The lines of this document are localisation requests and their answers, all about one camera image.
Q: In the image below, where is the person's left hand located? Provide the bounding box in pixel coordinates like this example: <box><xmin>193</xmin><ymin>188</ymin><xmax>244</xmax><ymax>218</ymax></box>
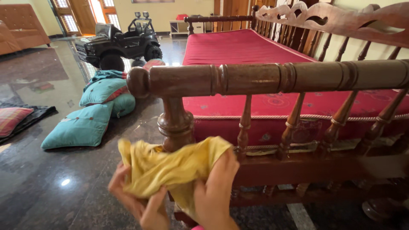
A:
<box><xmin>108</xmin><ymin>162</ymin><xmax>170</xmax><ymax>230</ymax></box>

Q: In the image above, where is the crumpled teal cloth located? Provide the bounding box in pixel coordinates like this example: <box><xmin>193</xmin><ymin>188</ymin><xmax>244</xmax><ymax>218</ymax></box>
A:
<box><xmin>84</xmin><ymin>70</ymin><xmax>128</xmax><ymax>91</ymax></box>

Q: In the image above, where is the carved wooden daybed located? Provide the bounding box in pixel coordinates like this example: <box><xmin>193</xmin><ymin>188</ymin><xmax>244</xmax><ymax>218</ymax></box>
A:
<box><xmin>127</xmin><ymin>0</ymin><xmax>409</xmax><ymax>228</ymax></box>

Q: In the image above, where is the large teal cushion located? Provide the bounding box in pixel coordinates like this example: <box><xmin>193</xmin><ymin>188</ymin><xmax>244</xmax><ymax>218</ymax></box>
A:
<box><xmin>41</xmin><ymin>102</ymin><xmax>114</xmax><ymax>150</ymax></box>

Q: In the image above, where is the striped red pillow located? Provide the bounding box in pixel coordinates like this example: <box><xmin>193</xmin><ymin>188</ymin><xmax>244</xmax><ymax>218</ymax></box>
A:
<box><xmin>143</xmin><ymin>59</ymin><xmax>166</xmax><ymax>71</ymax></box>

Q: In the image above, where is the yellow cloth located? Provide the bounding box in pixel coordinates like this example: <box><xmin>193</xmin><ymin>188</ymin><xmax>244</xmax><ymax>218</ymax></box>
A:
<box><xmin>118</xmin><ymin>136</ymin><xmax>233</xmax><ymax>221</ymax></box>

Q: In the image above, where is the wooden door with windows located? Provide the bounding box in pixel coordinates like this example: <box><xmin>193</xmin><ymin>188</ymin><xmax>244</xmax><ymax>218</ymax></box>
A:
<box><xmin>49</xmin><ymin>0</ymin><xmax>121</xmax><ymax>36</ymax></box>

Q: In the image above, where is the person's right hand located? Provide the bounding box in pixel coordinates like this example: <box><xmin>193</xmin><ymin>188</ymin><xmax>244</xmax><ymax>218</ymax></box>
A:
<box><xmin>193</xmin><ymin>148</ymin><xmax>240</xmax><ymax>230</ymax></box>

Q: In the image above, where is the round teal bolster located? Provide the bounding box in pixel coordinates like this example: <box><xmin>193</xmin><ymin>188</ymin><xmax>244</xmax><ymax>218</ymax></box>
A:
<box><xmin>111</xmin><ymin>93</ymin><xmax>136</xmax><ymax>118</ymax></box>

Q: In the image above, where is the white low shelf unit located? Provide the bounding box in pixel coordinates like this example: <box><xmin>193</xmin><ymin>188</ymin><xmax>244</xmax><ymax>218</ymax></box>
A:
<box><xmin>169</xmin><ymin>20</ymin><xmax>205</xmax><ymax>36</ymax></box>

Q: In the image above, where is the black toy ride-on jeep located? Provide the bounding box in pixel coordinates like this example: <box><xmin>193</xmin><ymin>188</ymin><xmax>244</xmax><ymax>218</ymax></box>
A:
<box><xmin>75</xmin><ymin>12</ymin><xmax>163</xmax><ymax>72</ymax></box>

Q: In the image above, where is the black floor mat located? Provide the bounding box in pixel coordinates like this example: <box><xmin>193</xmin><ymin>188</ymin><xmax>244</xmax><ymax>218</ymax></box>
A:
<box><xmin>0</xmin><ymin>102</ymin><xmax>57</xmax><ymax>144</ymax></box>

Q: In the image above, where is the brown sofa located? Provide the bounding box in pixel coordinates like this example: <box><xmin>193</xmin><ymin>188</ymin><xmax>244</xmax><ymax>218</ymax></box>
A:
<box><xmin>0</xmin><ymin>4</ymin><xmax>52</xmax><ymax>56</ymax></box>

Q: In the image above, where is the red plaid pillow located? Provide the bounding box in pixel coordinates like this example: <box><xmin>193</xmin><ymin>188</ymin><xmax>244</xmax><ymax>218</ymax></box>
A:
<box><xmin>0</xmin><ymin>107</ymin><xmax>34</xmax><ymax>138</ymax></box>

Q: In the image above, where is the teal cushion with red trim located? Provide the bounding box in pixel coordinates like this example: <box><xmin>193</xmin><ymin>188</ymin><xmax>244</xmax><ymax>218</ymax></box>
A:
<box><xmin>79</xmin><ymin>78</ymin><xmax>129</xmax><ymax>107</ymax></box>

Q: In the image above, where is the red mattress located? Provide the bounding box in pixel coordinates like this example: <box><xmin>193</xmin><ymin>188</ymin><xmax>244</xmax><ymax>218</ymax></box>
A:
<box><xmin>182</xmin><ymin>29</ymin><xmax>409</xmax><ymax>147</ymax></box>

